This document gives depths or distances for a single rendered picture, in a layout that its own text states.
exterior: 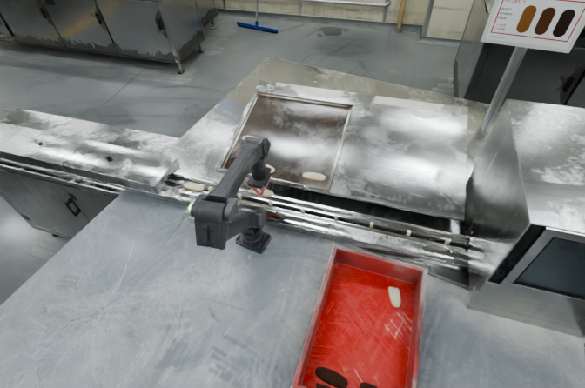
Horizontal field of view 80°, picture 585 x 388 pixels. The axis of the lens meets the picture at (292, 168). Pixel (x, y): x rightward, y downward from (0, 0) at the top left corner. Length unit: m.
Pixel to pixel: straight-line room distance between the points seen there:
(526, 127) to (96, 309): 1.53
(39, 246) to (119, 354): 1.73
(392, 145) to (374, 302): 0.69
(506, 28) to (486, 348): 1.21
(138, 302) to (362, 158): 1.04
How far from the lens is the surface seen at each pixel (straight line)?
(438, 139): 1.69
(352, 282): 1.33
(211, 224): 0.95
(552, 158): 1.20
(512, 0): 1.72
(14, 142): 2.21
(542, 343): 1.44
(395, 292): 1.32
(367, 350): 1.25
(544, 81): 3.00
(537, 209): 1.04
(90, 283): 1.55
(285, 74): 2.32
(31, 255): 2.98
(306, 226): 1.39
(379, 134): 1.66
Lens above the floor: 2.01
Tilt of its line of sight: 46 degrees down
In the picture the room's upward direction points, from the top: 4 degrees counter-clockwise
